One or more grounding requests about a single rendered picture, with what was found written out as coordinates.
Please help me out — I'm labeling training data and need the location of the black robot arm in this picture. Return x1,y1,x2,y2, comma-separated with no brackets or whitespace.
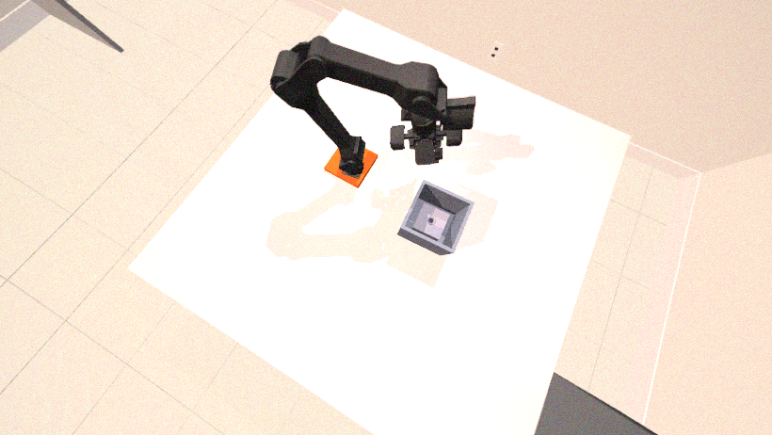
270,35,475,179

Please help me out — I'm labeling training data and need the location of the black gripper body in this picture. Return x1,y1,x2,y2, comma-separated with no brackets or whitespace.
390,123,462,151

